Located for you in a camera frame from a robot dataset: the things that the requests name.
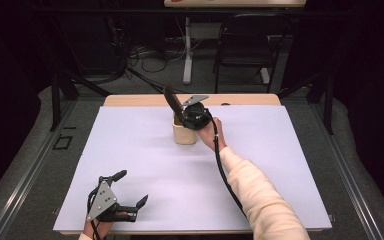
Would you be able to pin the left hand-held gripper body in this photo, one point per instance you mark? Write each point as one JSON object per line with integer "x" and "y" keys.
{"x": 103, "y": 200}

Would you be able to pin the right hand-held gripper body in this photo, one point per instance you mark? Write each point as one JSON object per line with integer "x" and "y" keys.
{"x": 196, "y": 115}

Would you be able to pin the person's right hand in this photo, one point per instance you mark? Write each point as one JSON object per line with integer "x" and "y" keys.
{"x": 210, "y": 136}

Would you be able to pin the person's left hand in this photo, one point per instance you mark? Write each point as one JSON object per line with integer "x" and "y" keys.
{"x": 100, "y": 228}

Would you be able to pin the white table cover sheet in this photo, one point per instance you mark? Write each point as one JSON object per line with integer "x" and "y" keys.
{"x": 180, "y": 173}

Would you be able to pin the white desk leg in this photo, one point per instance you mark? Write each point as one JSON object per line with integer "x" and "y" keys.
{"x": 188, "y": 56}
{"x": 265, "y": 75}

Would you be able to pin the black tape square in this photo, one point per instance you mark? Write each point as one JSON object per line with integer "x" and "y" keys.
{"x": 55, "y": 143}

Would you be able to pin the black folding chair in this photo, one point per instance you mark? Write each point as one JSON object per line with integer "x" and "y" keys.
{"x": 246, "y": 46}

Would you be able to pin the black metal frame stand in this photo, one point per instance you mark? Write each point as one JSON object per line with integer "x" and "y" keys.
{"x": 326, "y": 100}
{"x": 63, "y": 93}

